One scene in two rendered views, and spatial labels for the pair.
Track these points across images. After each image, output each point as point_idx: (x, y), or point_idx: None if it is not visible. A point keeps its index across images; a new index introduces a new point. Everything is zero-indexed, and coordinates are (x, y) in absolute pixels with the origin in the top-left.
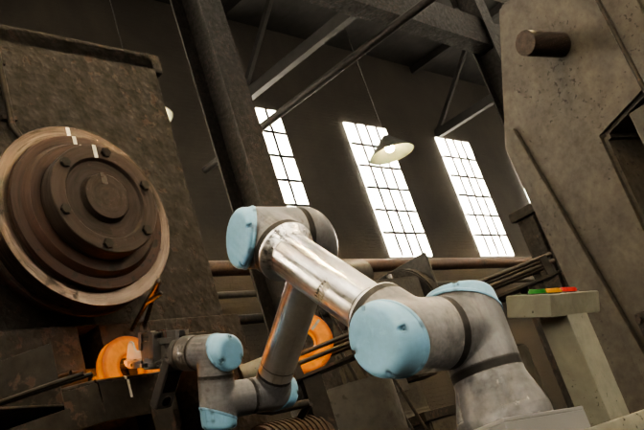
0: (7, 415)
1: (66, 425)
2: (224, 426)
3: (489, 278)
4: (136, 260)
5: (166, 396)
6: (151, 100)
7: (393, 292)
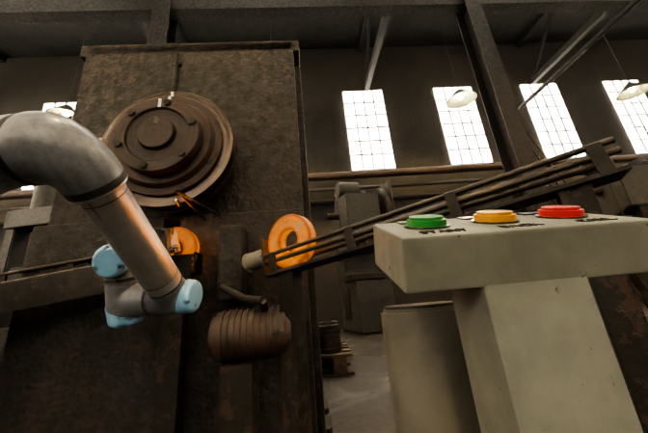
0: None
1: (93, 290)
2: (111, 326)
3: (488, 180)
4: (182, 175)
5: None
6: (283, 68)
7: None
